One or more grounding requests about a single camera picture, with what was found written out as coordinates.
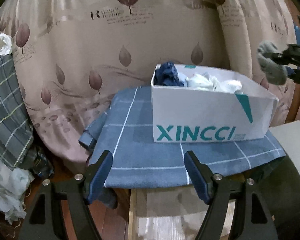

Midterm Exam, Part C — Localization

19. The grey-green ribbed sock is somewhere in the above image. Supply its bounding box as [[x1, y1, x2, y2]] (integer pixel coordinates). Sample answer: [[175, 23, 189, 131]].
[[257, 41, 288, 86]]

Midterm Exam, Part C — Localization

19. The dark navy underwear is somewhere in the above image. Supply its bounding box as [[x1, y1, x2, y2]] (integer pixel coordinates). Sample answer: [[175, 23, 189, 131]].
[[153, 61, 187, 87]]

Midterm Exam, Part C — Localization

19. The white XINCCI shoe box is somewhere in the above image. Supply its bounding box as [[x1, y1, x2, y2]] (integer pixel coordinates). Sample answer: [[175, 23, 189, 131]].
[[151, 64, 279, 143]]

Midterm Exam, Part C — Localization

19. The white strappy underwear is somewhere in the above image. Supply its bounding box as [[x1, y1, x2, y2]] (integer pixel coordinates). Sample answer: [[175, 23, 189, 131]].
[[186, 72, 219, 91]]

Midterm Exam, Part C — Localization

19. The grey plaid garment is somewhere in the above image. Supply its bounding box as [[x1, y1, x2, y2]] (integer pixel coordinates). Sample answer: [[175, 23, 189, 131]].
[[0, 55, 37, 170]]

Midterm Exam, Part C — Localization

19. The grey bed mattress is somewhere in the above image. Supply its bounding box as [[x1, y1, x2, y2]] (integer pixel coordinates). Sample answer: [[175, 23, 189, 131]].
[[270, 121, 300, 174]]

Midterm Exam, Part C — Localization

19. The beige leaf-print curtain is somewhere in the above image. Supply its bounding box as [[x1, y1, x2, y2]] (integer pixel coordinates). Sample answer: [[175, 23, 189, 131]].
[[0, 0, 299, 170]]

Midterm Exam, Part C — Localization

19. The blue checked cloth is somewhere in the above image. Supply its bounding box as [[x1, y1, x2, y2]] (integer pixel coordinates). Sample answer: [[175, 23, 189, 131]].
[[78, 86, 287, 209]]

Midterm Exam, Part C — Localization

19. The wooden drawer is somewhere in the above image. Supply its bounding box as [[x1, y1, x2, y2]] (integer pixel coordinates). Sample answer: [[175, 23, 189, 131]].
[[127, 188, 237, 240]]

